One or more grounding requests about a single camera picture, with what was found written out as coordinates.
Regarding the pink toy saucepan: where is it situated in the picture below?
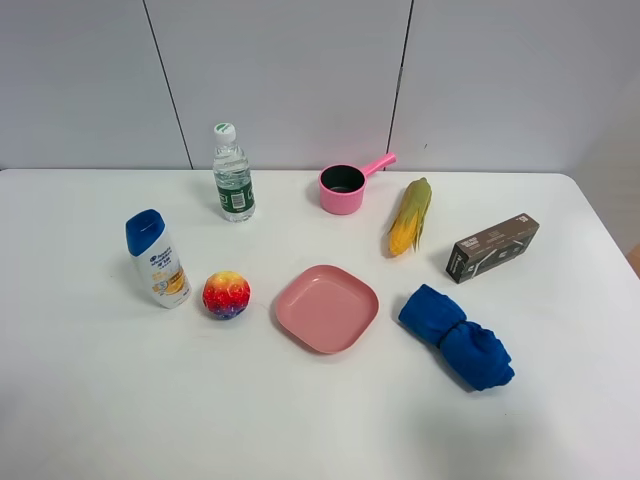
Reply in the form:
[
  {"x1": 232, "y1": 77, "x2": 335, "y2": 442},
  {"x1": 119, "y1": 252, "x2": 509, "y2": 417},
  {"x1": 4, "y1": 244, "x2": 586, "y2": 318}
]
[{"x1": 318, "y1": 153, "x2": 396, "y2": 215}]

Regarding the pink square plate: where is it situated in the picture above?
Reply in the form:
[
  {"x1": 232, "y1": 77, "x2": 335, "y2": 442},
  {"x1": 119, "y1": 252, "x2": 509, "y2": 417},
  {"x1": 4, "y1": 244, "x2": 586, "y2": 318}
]
[{"x1": 274, "y1": 265, "x2": 379, "y2": 355}]

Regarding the toy corn cob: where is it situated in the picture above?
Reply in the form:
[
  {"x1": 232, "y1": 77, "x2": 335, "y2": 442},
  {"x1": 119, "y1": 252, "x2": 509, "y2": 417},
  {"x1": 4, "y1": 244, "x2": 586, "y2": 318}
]
[{"x1": 388, "y1": 177, "x2": 432, "y2": 257}]

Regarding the rainbow coloured ball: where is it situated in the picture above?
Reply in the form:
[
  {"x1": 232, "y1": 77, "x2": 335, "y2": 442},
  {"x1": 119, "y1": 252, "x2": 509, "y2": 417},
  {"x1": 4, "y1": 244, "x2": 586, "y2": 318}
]
[{"x1": 202, "y1": 271, "x2": 251, "y2": 320}]

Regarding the clear water bottle green label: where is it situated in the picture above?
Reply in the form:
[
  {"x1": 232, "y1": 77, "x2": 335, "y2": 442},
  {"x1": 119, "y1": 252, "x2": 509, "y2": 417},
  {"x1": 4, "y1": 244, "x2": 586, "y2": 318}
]
[{"x1": 213, "y1": 122, "x2": 255, "y2": 223}]

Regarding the brown espresso capsule box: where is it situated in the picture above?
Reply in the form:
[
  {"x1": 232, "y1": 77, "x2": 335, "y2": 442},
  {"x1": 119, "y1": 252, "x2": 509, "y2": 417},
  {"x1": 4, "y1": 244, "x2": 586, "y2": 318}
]
[{"x1": 445, "y1": 213, "x2": 539, "y2": 284}]

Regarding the white shampoo bottle blue cap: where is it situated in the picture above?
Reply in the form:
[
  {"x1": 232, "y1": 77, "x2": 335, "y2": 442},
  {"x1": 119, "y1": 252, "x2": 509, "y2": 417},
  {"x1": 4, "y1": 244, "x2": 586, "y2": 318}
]
[{"x1": 125, "y1": 209, "x2": 191, "y2": 309}]

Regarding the blue rolled cloth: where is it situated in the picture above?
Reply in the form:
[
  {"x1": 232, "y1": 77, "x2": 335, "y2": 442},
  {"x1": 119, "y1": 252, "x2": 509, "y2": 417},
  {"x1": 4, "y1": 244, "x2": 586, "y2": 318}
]
[{"x1": 398, "y1": 284, "x2": 515, "y2": 391}]

